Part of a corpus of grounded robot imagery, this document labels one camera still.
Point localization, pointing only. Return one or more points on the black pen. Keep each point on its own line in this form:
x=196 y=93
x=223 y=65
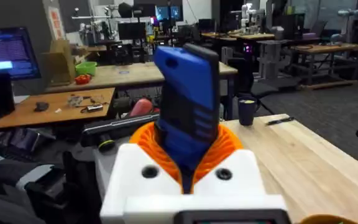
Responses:
x=280 y=120

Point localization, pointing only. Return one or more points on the white robot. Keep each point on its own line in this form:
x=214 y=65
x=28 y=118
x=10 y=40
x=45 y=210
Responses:
x=251 y=17

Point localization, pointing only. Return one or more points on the dark mug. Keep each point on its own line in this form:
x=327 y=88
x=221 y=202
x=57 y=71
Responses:
x=246 y=110

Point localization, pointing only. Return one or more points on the dark laptop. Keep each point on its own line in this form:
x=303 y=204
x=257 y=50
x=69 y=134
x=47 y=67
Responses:
x=14 y=144

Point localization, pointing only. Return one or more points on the pink rounded object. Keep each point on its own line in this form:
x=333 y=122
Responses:
x=141 y=107

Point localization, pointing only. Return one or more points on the orange tub with toys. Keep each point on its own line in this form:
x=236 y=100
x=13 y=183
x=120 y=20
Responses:
x=328 y=219

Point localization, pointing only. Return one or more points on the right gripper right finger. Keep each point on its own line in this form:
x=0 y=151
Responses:
x=238 y=180

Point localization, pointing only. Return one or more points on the brown cardboard box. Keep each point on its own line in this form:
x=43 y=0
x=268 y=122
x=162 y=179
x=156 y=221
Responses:
x=61 y=63

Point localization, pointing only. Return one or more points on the red toy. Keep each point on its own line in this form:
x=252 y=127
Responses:
x=82 y=79

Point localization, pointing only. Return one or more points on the green bowl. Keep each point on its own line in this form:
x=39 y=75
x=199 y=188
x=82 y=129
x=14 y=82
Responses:
x=86 y=68

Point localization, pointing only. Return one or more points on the computer monitor with blue screen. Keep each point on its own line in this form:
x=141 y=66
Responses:
x=6 y=53

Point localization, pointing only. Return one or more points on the long pale wooden table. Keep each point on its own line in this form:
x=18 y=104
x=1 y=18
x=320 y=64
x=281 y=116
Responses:
x=129 y=74

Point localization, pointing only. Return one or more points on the brown wooden desk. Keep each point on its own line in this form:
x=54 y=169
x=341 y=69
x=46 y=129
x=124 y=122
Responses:
x=51 y=107

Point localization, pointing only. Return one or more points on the blue electric screwdriver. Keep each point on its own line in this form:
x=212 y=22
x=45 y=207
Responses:
x=188 y=102

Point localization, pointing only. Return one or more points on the long black bar device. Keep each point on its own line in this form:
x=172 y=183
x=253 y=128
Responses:
x=117 y=129

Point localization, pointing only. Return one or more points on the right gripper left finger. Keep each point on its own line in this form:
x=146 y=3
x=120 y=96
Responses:
x=135 y=177

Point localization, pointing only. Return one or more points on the black office chair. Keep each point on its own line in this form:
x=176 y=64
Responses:
x=244 y=74

